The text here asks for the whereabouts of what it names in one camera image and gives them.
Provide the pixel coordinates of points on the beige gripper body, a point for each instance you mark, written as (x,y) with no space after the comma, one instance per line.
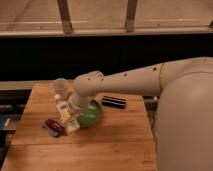
(77,102)

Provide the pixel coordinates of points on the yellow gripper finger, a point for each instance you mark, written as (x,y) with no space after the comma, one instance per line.
(64,116)

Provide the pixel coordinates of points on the white plastic bottle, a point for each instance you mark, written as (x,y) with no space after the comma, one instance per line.
(72,124)

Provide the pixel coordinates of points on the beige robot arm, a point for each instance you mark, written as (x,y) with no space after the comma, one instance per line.
(184,121)

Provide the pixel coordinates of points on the green ceramic bowl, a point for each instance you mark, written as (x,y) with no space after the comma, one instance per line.
(91,115)

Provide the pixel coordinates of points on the red snack packet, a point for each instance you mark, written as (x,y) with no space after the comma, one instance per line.
(55,126)

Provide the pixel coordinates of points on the clear plastic cup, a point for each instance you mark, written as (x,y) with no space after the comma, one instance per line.
(60,87)

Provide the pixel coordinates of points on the black rectangular box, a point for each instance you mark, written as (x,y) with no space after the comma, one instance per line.
(113,102)

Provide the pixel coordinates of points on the left metal post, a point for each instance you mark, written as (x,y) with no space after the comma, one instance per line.
(65,16)

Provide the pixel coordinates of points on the metal post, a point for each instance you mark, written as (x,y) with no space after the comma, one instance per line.
(65,16)
(130,15)

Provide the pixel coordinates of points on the right metal post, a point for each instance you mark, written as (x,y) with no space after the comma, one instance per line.
(130,15)

